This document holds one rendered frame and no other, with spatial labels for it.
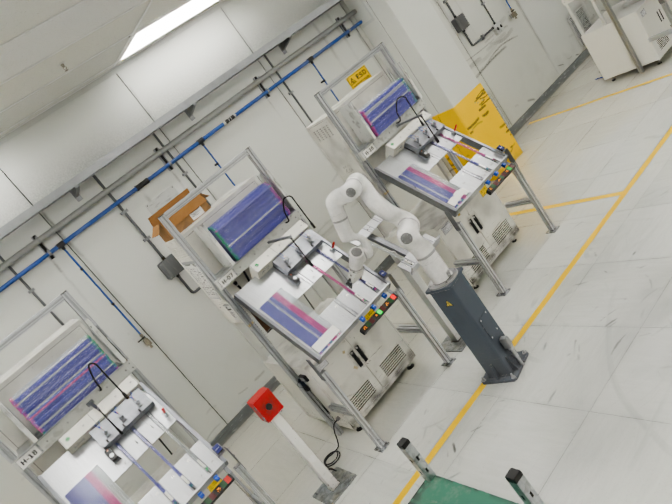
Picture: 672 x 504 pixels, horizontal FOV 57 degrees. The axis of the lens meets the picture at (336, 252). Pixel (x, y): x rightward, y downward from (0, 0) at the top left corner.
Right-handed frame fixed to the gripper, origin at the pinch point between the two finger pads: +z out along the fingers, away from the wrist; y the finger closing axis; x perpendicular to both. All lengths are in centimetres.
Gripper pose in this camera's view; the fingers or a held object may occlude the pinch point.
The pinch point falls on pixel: (354, 281)
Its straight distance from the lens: 376.5
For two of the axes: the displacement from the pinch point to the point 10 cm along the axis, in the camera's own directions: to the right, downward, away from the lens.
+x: -7.7, -5.3, 3.6
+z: -0.1, 5.7, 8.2
